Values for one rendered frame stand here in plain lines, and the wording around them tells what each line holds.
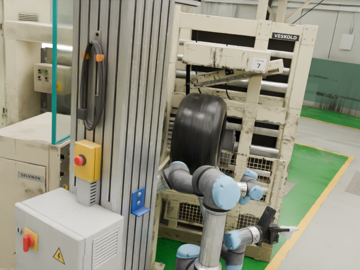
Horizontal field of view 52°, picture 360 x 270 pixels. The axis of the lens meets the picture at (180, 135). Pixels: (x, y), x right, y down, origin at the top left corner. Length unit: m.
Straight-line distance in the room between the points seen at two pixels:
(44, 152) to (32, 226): 0.63
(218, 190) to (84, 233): 0.49
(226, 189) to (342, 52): 10.26
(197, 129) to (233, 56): 0.63
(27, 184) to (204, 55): 1.43
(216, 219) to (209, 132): 0.89
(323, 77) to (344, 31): 1.34
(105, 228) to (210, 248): 0.46
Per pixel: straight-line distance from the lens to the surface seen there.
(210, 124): 2.27
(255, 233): 1.69
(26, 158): 2.02
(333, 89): 11.49
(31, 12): 5.67
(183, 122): 2.29
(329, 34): 11.57
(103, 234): 1.29
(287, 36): 2.92
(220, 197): 1.39
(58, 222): 1.32
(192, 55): 2.66
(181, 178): 1.89
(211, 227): 1.49
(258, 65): 2.61
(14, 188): 2.13
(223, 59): 2.62
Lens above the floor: 1.90
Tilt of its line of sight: 17 degrees down
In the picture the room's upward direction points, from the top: 6 degrees clockwise
